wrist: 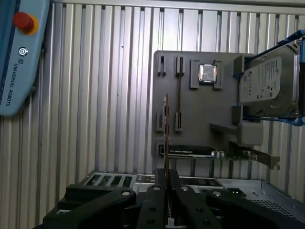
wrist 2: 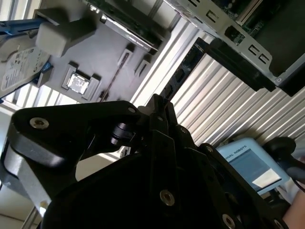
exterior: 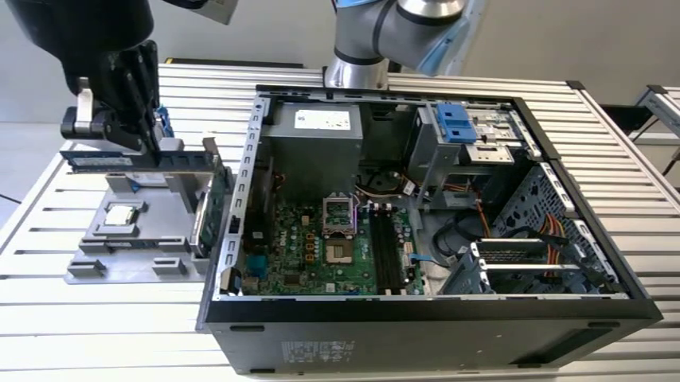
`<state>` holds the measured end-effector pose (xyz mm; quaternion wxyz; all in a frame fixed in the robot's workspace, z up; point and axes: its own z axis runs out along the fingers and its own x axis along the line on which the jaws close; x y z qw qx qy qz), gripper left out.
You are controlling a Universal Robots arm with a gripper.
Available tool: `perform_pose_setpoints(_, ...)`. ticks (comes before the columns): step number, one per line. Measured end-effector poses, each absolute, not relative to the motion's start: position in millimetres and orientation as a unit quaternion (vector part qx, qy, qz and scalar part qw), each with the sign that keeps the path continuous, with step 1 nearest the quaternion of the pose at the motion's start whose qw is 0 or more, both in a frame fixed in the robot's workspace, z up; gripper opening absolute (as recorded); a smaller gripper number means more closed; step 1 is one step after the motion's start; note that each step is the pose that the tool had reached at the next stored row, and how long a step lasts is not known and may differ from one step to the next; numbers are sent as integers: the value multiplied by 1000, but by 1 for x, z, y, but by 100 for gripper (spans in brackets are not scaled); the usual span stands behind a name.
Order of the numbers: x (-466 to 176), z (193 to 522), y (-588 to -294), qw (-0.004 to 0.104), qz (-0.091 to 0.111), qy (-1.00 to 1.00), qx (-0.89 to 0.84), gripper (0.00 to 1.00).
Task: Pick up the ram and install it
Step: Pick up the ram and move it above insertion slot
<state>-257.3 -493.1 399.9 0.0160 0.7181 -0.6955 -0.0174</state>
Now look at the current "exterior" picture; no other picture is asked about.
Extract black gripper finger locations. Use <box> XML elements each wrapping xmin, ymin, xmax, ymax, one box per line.
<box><xmin>60</xmin><ymin>75</ymin><xmax>145</xmax><ymax>152</ymax></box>
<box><xmin>120</xmin><ymin>39</ymin><xmax>163</xmax><ymax>169</ymax></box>

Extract dark RAM stick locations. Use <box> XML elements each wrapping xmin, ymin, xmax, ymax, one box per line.
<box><xmin>57</xmin><ymin>149</ymin><xmax>214</xmax><ymax>174</ymax></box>
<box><xmin>103</xmin><ymin>238</ymin><xmax>163</xmax><ymax>248</ymax></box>

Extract black RAM slot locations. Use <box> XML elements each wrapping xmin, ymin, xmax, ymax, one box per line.
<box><xmin>370</xmin><ymin>201</ymin><xmax>395</xmax><ymax>296</ymax></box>
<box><xmin>382</xmin><ymin>201</ymin><xmax>410</xmax><ymax>296</ymax></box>

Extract hard disk in blue carrier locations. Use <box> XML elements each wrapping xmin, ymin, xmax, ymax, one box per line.
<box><xmin>127</xmin><ymin>103</ymin><xmax>176</xmax><ymax>188</ymax></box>

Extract silver CPU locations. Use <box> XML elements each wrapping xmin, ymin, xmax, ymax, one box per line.
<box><xmin>103</xmin><ymin>205</ymin><xmax>140</xmax><ymax>227</ymax></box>

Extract grey parts rack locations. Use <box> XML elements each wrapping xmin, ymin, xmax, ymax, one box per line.
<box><xmin>63</xmin><ymin>137</ymin><xmax>235</xmax><ymax>286</ymax></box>

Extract green graphics card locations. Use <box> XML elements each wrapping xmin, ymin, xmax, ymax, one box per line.
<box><xmin>190</xmin><ymin>137</ymin><xmax>235</xmax><ymax>258</ymax></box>

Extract grey power supply unit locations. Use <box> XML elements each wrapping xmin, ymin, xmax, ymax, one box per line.
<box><xmin>259</xmin><ymin>101</ymin><xmax>366</xmax><ymax>200</ymax></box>

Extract metal socket cover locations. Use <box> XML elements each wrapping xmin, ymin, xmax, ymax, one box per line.
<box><xmin>320</xmin><ymin>193</ymin><xmax>357</xmax><ymax>236</ymax></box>

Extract green motherboard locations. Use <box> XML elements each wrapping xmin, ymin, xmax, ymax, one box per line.
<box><xmin>242</xmin><ymin>198</ymin><xmax>426</xmax><ymax>298</ymax></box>

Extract black cooler fan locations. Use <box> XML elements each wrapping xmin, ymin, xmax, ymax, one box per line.
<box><xmin>355</xmin><ymin>166</ymin><xmax>415</xmax><ymax>198</ymax></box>

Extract CPU socket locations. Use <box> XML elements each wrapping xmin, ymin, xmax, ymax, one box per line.
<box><xmin>324</xmin><ymin>236</ymin><xmax>355</xmax><ymax>266</ymax></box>

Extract blue plastic drive latch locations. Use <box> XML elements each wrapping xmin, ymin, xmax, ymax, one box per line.
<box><xmin>433</xmin><ymin>101</ymin><xmax>478</xmax><ymax>144</ymax></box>

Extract silver metal drive bay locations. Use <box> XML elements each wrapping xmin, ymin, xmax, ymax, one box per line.
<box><xmin>407</xmin><ymin>101</ymin><xmax>532</xmax><ymax>208</ymax></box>

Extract black open PC case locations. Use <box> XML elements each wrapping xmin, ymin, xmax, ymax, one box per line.
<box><xmin>195</xmin><ymin>83</ymin><xmax>665</xmax><ymax>377</ymax></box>

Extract grey perforated disk bay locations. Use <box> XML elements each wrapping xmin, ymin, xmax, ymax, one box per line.
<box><xmin>439</xmin><ymin>238</ymin><xmax>585</xmax><ymax>296</ymax></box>

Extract aluminium side table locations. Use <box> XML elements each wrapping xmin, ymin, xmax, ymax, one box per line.
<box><xmin>629</xmin><ymin>84</ymin><xmax>680</xmax><ymax>176</ymax></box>

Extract black looped cable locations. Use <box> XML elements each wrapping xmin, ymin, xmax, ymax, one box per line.
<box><xmin>433</xmin><ymin>216</ymin><xmax>479</xmax><ymax>266</ymax></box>

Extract thin orange wire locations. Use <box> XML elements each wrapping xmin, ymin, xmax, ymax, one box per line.
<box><xmin>474</xmin><ymin>197</ymin><xmax>494</xmax><ymax>240</ymax></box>

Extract orange yellow wire bundle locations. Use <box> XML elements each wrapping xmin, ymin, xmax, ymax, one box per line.
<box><xmin>538</xmin><ymin>214</ymin><xmax>569</xmax><ymax>287</ymax></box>

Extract black connector cable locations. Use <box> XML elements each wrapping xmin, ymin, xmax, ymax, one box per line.
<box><xmin>495</xmin><ymin>225</ymin><xmax>569</xmax><ymax>246</ymax></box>

